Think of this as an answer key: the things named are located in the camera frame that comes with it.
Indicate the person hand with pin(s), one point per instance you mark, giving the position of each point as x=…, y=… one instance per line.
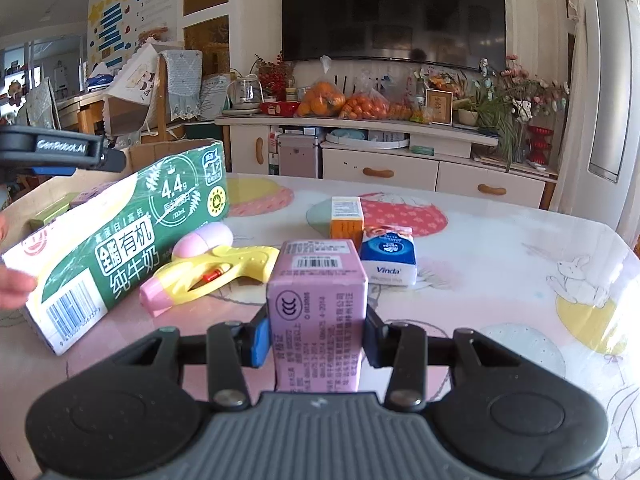
x=15, y=287

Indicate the blue vinda tissue pack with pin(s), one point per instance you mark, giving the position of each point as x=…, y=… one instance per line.
x=388, y=255

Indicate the framed picture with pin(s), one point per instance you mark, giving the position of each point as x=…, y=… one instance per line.
x=440, y=103

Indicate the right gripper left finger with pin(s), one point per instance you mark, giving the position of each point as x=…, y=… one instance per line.
x=232, y=346

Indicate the black television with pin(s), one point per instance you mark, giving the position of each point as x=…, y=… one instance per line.
x=453, y=33

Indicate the yellow green medicine box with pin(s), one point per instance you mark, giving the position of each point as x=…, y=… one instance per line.
x=51, y=212

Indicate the green milk carton box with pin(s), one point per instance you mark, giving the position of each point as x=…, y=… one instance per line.
x=95, y=254

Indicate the bag of oranges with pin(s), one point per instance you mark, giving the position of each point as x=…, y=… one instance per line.
x=323, y=98

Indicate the purple pink toy egg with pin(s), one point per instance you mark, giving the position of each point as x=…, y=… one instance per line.
x=202, y=240

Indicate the potted flower plant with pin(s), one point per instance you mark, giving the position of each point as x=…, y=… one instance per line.
x=506, y=101

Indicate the glass kettle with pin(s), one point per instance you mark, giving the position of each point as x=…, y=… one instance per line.
x=245, y=94

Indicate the bag of small tangerines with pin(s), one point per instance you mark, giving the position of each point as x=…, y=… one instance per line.
x=365, y=103

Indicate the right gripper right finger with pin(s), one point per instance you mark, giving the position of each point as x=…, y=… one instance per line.
x=401, y=347

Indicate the pink purple toy box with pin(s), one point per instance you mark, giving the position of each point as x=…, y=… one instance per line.
x=317, y=304

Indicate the yellow toy gun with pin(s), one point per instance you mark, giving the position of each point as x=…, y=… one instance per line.
x=184, y=280

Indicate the white tv cabinet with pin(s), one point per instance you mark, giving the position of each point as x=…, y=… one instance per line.
x=438, y=158

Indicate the orange white medicine box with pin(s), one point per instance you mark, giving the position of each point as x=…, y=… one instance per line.
x=347, y=219

